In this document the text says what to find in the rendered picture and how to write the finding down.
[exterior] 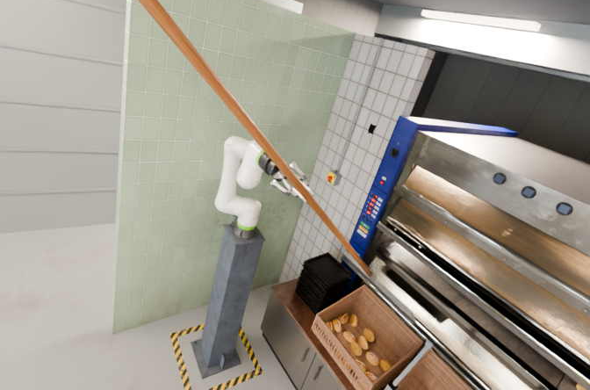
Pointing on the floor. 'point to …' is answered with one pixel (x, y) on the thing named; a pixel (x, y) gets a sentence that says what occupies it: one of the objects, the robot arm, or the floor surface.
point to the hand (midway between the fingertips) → (303, 191)
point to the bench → (299, 343)
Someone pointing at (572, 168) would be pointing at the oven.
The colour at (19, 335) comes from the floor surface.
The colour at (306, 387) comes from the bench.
